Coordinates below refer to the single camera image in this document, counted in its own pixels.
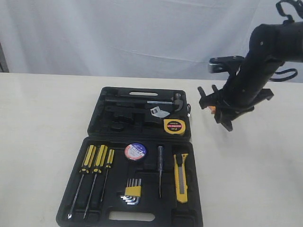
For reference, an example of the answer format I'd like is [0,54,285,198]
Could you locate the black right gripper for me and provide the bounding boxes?
[199,53,284,123]

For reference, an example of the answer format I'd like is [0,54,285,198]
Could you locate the yellow tape measure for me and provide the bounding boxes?
[163,104,191,136]

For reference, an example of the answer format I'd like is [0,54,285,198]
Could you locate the yellow black utility knife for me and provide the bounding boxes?
[174,153,188,204]

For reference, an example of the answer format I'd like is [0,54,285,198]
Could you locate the black electrical tape roll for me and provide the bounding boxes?
[124,143,147,161]

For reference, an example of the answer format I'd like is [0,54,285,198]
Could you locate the black plastic tool case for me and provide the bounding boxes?
[56,87,203,227]

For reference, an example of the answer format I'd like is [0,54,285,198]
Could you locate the orange black combination pliers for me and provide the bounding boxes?
[197,85,233,132]

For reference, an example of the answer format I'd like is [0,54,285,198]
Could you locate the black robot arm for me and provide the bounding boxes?
[198,22,303,130]

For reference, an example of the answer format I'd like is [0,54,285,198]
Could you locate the adjustable wrench silver head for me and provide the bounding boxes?
[105,106,170,124]

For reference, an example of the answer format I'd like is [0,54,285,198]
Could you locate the voltage tester screwdriver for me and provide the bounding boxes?
[157,146,164,198]

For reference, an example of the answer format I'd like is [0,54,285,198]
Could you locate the white backdrop curtain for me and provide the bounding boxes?
[0,0,303,83]

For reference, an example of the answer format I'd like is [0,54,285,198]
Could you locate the small yellow black screwdriver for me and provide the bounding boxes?
[100,149,115,203]

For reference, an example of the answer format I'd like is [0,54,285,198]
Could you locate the hex key set yellow holder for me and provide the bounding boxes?
[120,178,142,206]

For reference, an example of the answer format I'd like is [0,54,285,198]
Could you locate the middle yellow black screwdriver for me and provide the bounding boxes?
[83,144,108,219]

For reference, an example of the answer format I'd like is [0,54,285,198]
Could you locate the large yellow black screwdriver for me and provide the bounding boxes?
[67,145,97,220]

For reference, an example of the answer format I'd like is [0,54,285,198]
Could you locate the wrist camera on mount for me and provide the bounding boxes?
[208,55,244,73]

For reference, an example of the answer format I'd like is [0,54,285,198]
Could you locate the claw hammer black handle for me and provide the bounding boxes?
[104,93,184,111]

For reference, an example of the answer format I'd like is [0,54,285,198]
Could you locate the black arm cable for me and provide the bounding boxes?
[268,0,303,83]

